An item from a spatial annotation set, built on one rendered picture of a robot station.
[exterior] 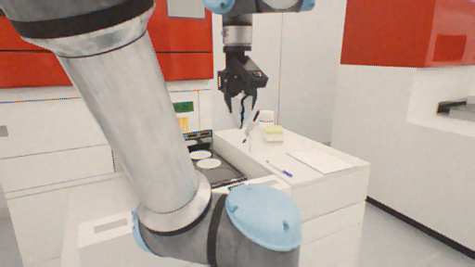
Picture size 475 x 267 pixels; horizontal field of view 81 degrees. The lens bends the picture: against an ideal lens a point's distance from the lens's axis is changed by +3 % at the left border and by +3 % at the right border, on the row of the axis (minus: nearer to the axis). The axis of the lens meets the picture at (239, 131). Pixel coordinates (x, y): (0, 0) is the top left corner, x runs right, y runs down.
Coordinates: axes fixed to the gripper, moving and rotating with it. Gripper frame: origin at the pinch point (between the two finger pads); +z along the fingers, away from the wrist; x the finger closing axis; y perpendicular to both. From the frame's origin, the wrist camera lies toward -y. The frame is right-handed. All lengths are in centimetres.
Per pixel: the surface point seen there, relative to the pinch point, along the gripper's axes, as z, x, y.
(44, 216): 44, 57, 57
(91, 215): 34, 40, 31
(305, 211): 30.1, -21.1, -3.6
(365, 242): 116, -126, 48
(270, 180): 19.7, -11.5, 2.5
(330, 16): -59, -233, 211
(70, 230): 34, 45, 26
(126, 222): 20.0, 30.2, 0.1
